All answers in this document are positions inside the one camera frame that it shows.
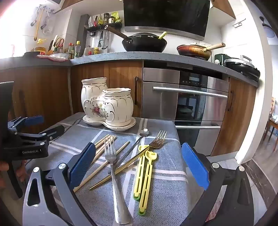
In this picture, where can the wooden wall cabinet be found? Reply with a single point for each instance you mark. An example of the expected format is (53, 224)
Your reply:
(71, 2)
(224, 6)

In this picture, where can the gold fork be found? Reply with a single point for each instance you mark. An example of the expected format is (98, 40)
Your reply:
(159, 141)

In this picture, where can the white floral ceramic utensil holder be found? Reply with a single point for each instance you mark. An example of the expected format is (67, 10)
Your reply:
(108, 102)

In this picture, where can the red seasoning packet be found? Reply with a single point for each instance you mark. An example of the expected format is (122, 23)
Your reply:
(95, 21)

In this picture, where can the green snack packet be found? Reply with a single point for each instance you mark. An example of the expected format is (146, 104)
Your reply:
(116, 17)

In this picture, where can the silver fork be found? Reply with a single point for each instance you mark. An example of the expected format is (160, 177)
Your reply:
(115, 191)

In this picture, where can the red cap sauce bottle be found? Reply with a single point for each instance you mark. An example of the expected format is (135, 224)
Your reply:
(61, 49)
(70, 49)

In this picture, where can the person's left hand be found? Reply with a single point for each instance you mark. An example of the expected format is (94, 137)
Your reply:
(3, 171)

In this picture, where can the yellow-green seasoning packet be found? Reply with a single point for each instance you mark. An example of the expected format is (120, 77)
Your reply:
(100, 20)

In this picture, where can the yellow spatula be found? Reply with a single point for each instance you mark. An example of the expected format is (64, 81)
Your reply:
(162, 35)

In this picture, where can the dark lidded spice jar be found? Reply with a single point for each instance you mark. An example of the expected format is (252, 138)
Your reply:
(106, 18)

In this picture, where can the yellow cap oil bottle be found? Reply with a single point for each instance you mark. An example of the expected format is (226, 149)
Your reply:
(78, 49)

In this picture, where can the grey checked cloth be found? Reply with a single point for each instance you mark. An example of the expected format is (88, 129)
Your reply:
(167, 191)

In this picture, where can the white bowl on cloth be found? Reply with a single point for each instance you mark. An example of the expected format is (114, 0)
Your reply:
(55, 57)

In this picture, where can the black wall spice shelf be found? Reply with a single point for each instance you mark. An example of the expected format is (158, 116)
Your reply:
(102, 27)

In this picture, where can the small brown spice jar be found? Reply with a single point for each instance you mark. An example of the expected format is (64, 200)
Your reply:
(111, 19)

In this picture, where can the stainless steel built-in oven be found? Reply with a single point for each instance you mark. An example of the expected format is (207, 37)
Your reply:
(160, 97)

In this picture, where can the black range hood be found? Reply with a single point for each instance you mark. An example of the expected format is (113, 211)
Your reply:
(165, 15)

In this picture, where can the black electric griddle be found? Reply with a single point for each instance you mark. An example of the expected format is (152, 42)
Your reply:
(241, 66)

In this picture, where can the metal wall towel holder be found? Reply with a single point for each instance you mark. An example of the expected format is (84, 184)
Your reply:
(237, 24)

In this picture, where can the hanging metal slotted spoon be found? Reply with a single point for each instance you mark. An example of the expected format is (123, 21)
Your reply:
(106, 40)

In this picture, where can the wooden base cabinet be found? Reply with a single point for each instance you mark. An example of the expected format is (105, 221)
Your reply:
(117, 76)
(236, 117)
(43, 93)

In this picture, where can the grey speckled countertop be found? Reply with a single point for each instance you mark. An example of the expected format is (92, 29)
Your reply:
(108, 57)

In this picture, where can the white plastic bottle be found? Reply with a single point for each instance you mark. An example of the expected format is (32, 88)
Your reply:
(89, 51)

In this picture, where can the round ceiling lamp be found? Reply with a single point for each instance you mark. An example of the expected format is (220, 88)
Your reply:
(267, 28)

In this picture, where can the wooden chair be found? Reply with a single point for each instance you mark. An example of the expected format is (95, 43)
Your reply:
(270, 130)

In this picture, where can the yellow lidded jar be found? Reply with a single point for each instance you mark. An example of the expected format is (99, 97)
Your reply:
(39, 50)

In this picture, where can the yellow sauce bottle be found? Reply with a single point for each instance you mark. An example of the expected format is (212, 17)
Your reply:
(95, 51)

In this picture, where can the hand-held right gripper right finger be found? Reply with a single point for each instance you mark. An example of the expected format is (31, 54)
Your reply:
(195, 165)

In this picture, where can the brown frying pan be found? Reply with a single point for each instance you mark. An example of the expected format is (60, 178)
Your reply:
(191, 51)

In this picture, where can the white ceramic saucer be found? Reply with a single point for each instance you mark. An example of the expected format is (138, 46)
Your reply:
(128, 126)

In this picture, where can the green kitchen appliance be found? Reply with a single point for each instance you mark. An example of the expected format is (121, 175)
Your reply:
(219, 59)

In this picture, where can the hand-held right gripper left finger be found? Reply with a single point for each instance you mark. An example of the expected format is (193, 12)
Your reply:
(82, 165)

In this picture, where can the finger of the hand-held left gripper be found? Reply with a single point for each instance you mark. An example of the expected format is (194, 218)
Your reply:
(54, 131)
(34, 120)

